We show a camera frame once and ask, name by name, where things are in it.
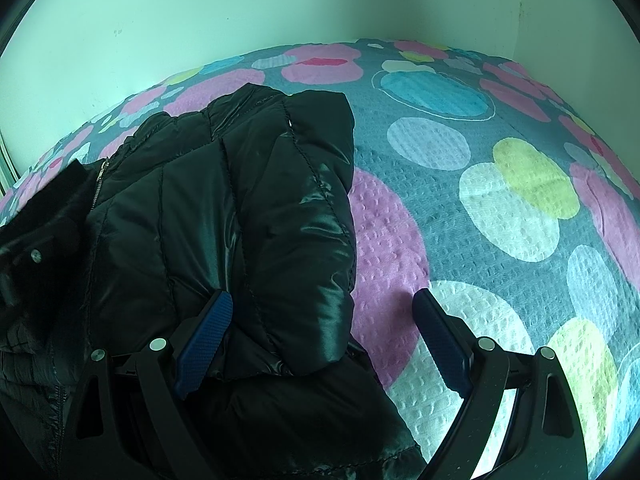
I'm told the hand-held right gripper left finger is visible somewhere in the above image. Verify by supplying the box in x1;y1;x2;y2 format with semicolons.
62;290;236;480

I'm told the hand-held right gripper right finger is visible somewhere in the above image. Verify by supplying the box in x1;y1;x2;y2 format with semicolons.
412;289;588;480

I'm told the black puffer jacket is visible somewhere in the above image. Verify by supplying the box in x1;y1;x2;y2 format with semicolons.
0;82;428;480

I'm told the grey bedspread with coloured circles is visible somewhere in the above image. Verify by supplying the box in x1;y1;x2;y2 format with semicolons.
0;37;640;480

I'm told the striped pillow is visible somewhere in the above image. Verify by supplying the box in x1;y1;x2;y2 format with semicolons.
0;130;22;188

